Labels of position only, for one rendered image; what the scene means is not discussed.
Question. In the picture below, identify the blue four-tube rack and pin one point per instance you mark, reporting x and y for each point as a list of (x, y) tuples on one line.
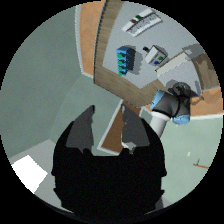
[(126, 57)]

